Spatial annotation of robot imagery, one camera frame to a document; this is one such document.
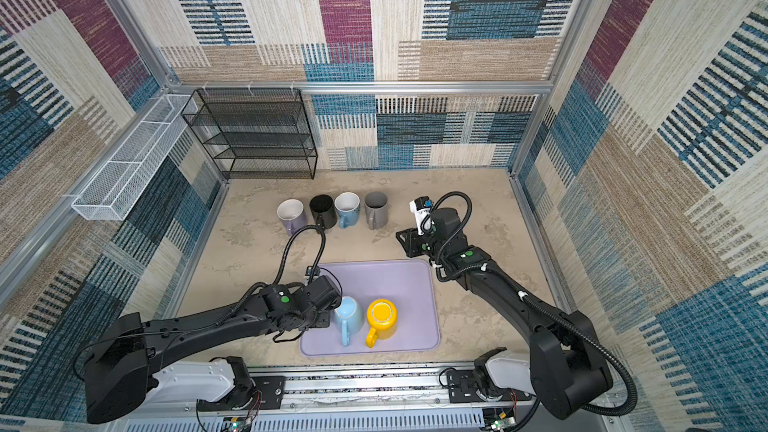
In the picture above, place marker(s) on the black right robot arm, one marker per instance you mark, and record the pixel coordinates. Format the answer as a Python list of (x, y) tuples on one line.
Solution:
[(568, 366)]

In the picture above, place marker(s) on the teal blue patterned mug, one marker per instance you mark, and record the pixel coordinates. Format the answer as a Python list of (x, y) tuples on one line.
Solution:
[(347, 205)]

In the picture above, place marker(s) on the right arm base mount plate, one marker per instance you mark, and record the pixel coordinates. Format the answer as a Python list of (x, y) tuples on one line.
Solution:
[(470, 386)]

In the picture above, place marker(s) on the aluminium front rail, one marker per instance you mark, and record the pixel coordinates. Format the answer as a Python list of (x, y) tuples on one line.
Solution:
[(368, 397)]

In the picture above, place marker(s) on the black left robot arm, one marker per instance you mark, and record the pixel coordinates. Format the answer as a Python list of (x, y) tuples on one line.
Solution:
[(135, 361)]

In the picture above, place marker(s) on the lavender silicone tray mat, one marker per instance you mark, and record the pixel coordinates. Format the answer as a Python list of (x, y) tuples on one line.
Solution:
[(408, 284)]

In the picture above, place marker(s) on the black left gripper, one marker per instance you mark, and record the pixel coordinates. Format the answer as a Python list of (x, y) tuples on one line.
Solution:
[(325, 321)]

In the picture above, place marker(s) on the white wire mesh basket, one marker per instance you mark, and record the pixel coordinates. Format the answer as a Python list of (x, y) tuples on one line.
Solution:
[(115, 189)]

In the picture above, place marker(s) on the grey mug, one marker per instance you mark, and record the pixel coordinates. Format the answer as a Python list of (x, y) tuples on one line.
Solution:
[(376, 212)]

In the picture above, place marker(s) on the yellow mug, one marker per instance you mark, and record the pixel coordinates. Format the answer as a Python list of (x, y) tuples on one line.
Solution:
[(382, 321)]

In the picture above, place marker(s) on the black mug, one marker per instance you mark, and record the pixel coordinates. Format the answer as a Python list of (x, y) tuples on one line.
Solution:
[(323, 211)]

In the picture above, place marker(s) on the lavender purple mug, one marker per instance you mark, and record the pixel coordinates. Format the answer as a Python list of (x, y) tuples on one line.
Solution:
[(291, 213)]

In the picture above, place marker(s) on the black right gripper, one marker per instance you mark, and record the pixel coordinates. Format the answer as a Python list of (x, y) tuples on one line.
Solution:
[(410, 246)]

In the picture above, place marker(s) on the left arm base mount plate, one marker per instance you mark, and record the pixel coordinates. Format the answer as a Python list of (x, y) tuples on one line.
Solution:
[(259, 393)]

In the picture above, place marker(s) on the black wire mesh shelf rack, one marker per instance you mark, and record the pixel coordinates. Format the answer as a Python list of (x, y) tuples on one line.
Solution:
[(261, 133)]

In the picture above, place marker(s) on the light blue mug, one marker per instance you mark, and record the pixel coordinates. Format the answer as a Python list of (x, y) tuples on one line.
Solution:
[(348, 317)]

